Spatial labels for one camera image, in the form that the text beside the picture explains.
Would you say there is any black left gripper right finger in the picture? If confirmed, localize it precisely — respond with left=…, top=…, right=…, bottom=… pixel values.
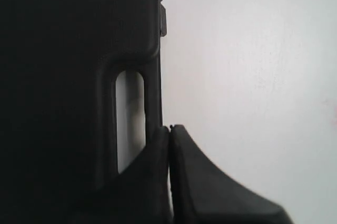
left=170, top=125, right=293, bottom=223

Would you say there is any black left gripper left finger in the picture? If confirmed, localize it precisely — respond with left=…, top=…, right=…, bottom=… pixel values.
left=66, top=126, right=172, bottom=223

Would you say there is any black plastic tool case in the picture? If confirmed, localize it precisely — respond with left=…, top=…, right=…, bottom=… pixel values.
left=1, top=0, right=163, bottom=223

